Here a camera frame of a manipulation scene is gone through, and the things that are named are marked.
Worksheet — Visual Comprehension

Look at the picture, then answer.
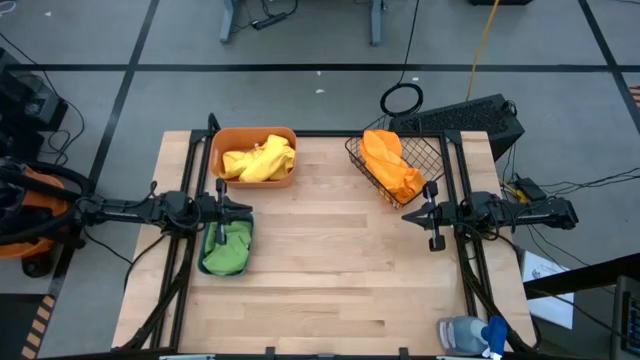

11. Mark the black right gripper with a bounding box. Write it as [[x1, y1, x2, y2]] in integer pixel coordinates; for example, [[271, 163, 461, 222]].
[[400, 180, 459, 253]]

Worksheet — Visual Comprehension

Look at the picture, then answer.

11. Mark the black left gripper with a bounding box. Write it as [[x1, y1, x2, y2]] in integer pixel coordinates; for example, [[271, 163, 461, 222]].
[[198, 178, 254, 247]]

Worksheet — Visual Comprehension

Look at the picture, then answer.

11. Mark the yellow microfiber towel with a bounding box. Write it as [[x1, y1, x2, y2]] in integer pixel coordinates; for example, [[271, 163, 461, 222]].
[[238, 133, 297, 184], [219, 147, 259, 181]]

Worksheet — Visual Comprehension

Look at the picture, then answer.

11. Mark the teal plastic basket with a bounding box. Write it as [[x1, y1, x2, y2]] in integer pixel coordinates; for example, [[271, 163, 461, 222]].
[[197, 212, 255, 278]]

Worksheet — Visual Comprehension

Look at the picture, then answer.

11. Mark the orange plastic basket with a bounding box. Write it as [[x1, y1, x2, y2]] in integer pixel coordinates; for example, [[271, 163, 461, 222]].
[[209, 126, 299, 190]]

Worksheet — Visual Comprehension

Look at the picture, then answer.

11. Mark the black computer tower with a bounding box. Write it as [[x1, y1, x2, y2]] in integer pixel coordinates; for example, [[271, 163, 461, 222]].
[[388, 93, 526, 162]]

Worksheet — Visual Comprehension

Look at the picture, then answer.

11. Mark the black power adapter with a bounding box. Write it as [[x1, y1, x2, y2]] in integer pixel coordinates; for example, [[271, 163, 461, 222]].
[[514, 175, 549, 203]]

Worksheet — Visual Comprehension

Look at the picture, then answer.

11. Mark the spray bottle with blue trigger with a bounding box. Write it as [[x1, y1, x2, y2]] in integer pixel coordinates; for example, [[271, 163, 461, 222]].
[[437, 314, 510, 360]]

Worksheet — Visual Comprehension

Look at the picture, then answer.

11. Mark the white paper sheet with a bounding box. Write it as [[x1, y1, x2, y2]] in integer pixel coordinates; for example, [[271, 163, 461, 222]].
[[521, 249, 576, 330]]

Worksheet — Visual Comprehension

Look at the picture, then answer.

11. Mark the black beam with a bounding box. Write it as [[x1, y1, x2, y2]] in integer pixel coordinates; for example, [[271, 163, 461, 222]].
[[523, 252, 640, 301]]

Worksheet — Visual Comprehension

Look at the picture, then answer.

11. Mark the grey desk leg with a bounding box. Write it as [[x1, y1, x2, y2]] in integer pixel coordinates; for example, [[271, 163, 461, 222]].
[[368, 0, 386, 47], [219, 0, 239, 45]]

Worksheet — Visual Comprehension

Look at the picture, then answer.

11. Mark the black power strip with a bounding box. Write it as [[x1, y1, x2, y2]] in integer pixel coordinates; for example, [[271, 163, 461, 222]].
[[251, 11, 290, 31]]

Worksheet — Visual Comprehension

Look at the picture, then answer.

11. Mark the orange and black vacuum cleaner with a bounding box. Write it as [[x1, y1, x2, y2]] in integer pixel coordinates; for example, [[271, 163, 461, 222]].
[[0, 157, 94, 279]]

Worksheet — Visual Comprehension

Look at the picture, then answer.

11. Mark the black equipment box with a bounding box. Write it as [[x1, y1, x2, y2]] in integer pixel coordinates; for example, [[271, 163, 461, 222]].
[[0, 47, 69, 161]]

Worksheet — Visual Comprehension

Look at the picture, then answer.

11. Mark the grey device with blue panel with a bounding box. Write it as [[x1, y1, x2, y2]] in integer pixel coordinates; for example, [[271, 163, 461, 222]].
[[610, 274, 640, 360]]

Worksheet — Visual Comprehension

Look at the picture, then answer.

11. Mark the black wire basket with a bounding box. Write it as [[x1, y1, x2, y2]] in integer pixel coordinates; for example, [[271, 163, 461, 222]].
[[343, 113, 446, 210]]

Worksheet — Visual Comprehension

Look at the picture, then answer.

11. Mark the black aluminium table frame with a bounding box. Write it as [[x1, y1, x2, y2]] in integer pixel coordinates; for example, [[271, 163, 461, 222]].
[[119, 112, 539, 354]]

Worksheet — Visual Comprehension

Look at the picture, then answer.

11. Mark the black coiled cable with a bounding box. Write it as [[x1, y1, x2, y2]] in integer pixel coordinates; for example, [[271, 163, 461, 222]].
[[378, 0, 425, 119]]

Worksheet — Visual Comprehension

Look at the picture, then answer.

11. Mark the yellow cable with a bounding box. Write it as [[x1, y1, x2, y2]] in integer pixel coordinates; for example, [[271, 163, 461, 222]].
[[465, 0, 502, 101]]

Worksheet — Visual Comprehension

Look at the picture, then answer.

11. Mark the black power cable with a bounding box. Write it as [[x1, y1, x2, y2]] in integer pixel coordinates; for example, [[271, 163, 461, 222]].
[[542, 167, 640, 197]]

